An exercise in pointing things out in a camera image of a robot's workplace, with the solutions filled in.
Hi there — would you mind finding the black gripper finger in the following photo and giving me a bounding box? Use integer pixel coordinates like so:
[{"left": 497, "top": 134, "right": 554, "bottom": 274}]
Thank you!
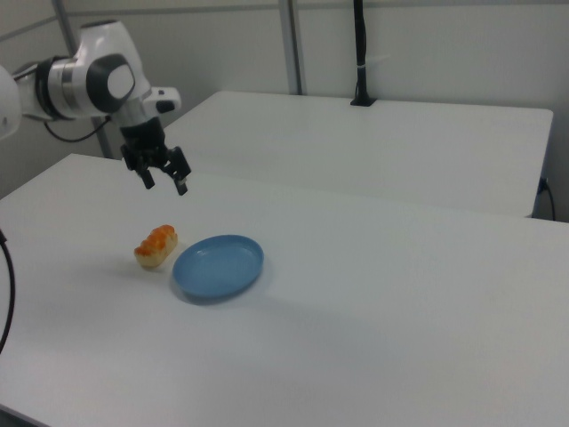
[
  {"left": 161, "top": 146, "right": 194, "bottom": 197},
  {"left": 136, "top": 162, "right": 156, "bottom": 191}
]

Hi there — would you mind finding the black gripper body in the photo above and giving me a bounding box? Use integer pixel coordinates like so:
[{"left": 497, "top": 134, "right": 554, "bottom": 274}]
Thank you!
[{"left": 119, "top": 116, "right": 178, "bottom": 173}]

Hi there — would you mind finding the orange glazed bread loaf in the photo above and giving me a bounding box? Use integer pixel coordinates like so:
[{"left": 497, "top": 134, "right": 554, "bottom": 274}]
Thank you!
[{"left": 132, "top": 224, "right": 180, "bottom": 270}]

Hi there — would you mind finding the blue oval plate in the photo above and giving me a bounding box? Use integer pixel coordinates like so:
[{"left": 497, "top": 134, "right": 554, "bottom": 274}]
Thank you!
[{"left": 172, "top": 234, "right": 265, "bottom": 307}]

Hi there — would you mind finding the white side table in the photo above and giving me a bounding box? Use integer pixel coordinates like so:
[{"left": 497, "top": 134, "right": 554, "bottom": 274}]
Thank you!
[{"left": 162, "top": 91, "right": 555, "bottom": 219}]

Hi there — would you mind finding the black pole with base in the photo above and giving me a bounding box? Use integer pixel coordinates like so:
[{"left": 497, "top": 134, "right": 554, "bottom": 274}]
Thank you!
[{"left": 349, "top": 0, "right": 379, "bottom": 108}]

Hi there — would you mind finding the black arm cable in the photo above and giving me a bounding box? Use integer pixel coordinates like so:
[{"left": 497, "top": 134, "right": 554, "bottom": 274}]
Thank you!
[{"left": 43, "top": 116, "right": 113, "bottom": 143}]

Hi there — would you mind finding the thick black cable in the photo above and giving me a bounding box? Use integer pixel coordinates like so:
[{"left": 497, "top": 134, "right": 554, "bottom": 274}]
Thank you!
[{"left": 0, "top": 228, "right": 18, "bottom": 353}]

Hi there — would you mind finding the black wall cable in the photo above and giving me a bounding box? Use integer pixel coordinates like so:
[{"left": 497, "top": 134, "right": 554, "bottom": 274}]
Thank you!
[{"left": 539, "top": 177, "right": 557, "bottom": 221}]

